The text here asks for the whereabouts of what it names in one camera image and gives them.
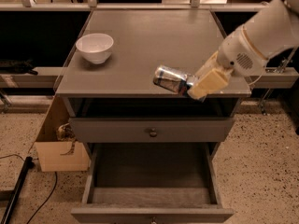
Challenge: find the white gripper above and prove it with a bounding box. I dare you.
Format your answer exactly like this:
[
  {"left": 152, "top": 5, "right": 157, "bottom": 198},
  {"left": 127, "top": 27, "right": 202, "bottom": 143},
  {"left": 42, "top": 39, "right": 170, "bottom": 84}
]
[{"left": 188, "top": 25, "right": 267, "bottom": 100}]

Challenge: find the redbull can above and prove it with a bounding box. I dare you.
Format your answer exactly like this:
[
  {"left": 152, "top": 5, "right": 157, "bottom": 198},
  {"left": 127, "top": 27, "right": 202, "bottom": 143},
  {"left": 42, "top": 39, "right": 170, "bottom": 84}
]
[{"left": 153, "top": 65, "right": 198, "bottom": 96}]

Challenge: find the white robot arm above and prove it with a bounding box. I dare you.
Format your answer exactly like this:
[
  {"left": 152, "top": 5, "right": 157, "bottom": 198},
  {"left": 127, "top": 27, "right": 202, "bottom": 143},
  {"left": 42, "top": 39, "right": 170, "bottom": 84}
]
[{"left": 188, "top": 0, "right": 299, "bottom": 100}]

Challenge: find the grey drawer cabinet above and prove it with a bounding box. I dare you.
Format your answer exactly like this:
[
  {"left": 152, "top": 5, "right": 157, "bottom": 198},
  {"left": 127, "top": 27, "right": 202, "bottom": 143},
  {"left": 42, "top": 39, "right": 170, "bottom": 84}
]
[{"left": 55, "top": 9, "right": 252, "bottom": 161}]

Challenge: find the grey upper drawer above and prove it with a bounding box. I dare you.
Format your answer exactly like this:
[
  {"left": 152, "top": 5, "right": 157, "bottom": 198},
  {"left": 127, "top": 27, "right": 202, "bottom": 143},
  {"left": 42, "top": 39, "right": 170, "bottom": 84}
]
[{"left": 69, "top": 118, "right": 235, "bottom": 143}]

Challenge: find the open grey middle drawer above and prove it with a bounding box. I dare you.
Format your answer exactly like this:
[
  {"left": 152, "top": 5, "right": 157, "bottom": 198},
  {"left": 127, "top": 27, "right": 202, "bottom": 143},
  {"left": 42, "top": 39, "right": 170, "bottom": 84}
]
[{"left": 71, "top": 143, "right": 234, "bottom": 224}]

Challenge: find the white bowl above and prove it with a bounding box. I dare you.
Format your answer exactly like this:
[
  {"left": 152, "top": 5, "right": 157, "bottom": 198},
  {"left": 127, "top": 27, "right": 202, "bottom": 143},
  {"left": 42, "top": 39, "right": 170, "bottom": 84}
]
[{"left": 76, "top": 33, "right": 114, "bottom": 64}]

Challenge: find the cardboard box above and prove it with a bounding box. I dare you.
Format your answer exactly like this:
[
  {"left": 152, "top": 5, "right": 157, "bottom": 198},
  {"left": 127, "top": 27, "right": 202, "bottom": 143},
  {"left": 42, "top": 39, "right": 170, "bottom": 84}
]
[{"left": 35, "top": 97, "right": 90, "bottom": 172}]

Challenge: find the black bar on floor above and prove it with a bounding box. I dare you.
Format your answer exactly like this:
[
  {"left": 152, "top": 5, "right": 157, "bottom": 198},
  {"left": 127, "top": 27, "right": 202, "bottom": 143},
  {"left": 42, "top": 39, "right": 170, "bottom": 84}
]
[{"left": 0, "top": 156, "right": 34, "bottom": 224}]

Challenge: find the black object on shelf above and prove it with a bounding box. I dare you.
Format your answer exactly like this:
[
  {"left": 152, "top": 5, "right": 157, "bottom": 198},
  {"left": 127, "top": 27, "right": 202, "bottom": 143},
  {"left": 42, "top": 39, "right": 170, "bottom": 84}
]
[{"left": 0, "top": 59, "right": 37, "bottom": 76}]

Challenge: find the white cable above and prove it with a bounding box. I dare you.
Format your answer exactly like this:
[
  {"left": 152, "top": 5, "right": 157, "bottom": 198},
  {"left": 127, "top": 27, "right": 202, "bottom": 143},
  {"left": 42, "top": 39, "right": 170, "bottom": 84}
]
[{"left": 248, "top": 67, "right": 267, "bottom": 87}]

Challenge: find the black floor cable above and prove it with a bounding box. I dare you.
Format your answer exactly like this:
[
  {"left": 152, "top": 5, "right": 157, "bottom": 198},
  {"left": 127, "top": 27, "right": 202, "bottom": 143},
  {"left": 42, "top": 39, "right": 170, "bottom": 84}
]
[{"left": 0, "top": 153, "right": 59, "bottom": 224}]

